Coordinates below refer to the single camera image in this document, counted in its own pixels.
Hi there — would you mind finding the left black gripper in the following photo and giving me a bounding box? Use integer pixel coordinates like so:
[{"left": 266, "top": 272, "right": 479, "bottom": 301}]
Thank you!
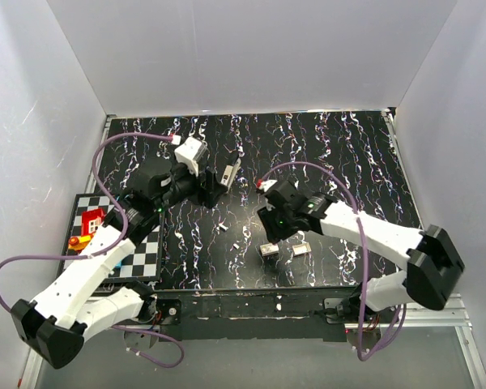
[{"left": 155, "top": 160, "right": 228, "bottom": 213}]

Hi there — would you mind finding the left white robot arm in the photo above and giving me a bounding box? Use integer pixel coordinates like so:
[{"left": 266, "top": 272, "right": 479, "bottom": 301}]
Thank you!
[{"left": 11, "top": 157, "right": 241, "bottom": 369}]

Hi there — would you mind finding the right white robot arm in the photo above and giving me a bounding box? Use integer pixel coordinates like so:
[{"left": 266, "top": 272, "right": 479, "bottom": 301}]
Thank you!
[{"left": 257, "top": 180, "right": 465, "bottom": 323}]

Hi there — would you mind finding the open staple box tray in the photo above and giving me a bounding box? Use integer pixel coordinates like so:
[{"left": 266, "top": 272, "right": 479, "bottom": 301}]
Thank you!
[{"left": 292, "top": 243, "right": 311, "bottom": 257}]

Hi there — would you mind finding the white staple box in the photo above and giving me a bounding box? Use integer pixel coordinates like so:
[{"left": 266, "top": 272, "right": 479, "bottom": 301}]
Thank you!
[{"left": 259, "top": 243, "right": 279, "bottom": 258}]

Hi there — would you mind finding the black white checkerboard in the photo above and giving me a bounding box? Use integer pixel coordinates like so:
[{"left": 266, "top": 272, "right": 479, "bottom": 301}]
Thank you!
[{"left": 62, "top": 194, "right": 163, "bottom": 284}]

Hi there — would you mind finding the red toy house block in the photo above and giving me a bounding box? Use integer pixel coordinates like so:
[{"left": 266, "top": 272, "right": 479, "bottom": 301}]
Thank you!
[{"left": 81, "top": 208, "right": 105, "bottom": 236}]

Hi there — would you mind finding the orange toy car base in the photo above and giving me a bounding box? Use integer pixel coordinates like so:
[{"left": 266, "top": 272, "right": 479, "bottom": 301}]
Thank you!
[{"left": 67, "top": 235, "right": 92, "bottom": 253}]

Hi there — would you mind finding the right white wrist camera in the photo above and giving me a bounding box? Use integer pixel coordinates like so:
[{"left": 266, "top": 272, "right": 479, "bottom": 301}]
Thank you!
[{"left": 256, "top": 179, "right": 277, "bottom": 195}]

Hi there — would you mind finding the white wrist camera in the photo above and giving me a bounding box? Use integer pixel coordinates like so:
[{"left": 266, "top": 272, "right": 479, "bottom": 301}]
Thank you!
[
  {"left": 256, "top": 179, "right": 277, "bottom": 195},
  {"left": 174, "top": 137, "right": 208, "bottom": 177}
]

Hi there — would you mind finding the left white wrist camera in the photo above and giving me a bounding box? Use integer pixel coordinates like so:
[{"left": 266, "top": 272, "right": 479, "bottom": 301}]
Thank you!
[{"left": 174, "top": 137, "right": 208, "bottom": 177}]

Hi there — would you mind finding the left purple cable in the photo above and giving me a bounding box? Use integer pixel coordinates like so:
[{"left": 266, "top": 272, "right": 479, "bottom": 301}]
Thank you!
[{"left": 0, "top": 132, "right": 185, "bottom": 368}]

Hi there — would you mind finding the purple cable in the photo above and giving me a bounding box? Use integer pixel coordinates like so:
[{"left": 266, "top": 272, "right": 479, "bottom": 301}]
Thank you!
[
  {"left": 261, "top": 161, "right": 408, "bottom": 361},
  {"left": 0, "top": 132, "right": 185, "bottom": 368}
]

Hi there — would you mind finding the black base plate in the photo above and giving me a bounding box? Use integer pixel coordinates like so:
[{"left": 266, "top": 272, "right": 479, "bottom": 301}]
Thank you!
[{"left": 156, "top": 286, "right": 353, "bottom": 342}]

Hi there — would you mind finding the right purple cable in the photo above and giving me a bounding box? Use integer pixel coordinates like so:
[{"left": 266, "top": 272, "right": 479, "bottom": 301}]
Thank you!
[{"left": 261, "top": 161, "right": 408, "bottom": 361}]

